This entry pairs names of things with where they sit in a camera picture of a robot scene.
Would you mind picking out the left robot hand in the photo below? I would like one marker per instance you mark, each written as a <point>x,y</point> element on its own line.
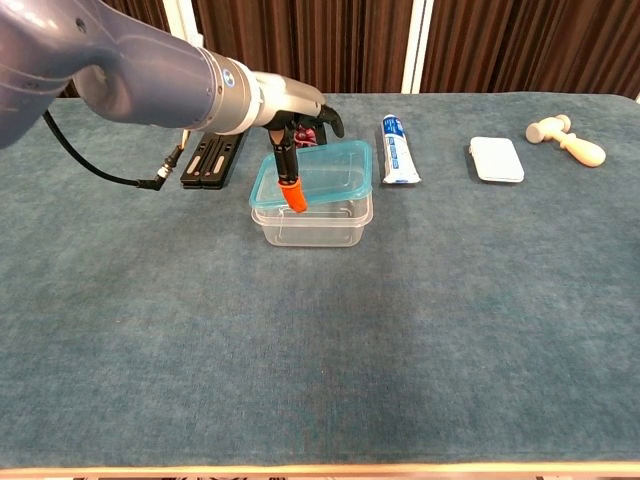
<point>287,97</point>

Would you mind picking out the teal plastic lid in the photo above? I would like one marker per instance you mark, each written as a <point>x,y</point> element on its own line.
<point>340,170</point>

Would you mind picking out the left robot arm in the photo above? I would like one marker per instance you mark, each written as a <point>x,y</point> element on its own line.
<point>125,70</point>

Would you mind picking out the clear plastic container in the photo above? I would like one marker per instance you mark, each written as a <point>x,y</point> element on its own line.
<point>312,230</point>

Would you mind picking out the red grape bunch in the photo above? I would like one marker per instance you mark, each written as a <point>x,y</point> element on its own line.
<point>305,136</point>

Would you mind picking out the dark brown curtain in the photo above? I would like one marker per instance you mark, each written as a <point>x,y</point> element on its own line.
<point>310,40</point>

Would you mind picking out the black folding laptop stand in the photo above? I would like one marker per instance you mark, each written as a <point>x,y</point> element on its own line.
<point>210,160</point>

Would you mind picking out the white blue toothpaste tube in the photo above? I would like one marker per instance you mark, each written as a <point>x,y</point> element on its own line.
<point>397,155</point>

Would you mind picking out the blue table cloth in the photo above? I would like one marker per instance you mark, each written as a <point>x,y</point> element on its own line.
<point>320,325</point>

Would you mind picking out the wooden toy mallet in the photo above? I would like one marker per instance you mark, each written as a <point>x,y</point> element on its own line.
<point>580,149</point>

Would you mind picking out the white frame post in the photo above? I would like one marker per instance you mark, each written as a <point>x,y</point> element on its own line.
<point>182,17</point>
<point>417,50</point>

